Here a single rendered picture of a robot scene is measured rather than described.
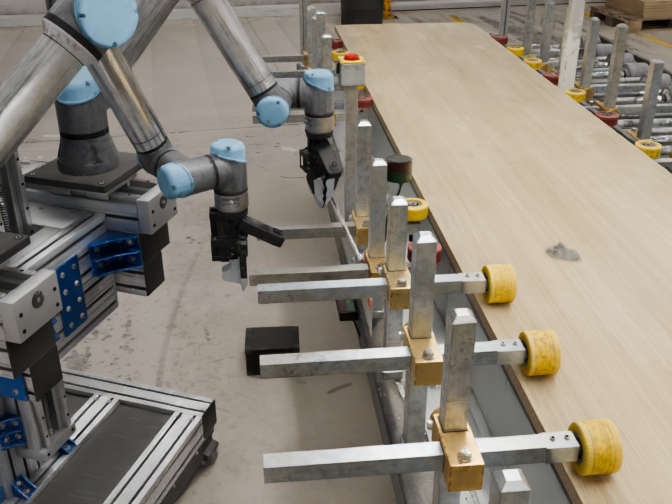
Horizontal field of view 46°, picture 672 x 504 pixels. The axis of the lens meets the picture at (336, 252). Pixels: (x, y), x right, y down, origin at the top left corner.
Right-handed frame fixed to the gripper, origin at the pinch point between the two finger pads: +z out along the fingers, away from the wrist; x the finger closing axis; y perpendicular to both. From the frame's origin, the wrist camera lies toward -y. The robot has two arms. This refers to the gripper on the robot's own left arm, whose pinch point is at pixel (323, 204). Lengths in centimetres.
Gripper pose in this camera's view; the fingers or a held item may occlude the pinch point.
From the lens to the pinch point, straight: 210.4
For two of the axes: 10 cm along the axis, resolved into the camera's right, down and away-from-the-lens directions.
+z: 0.0, 8.9, 4.6
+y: -4.6, -4.0, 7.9
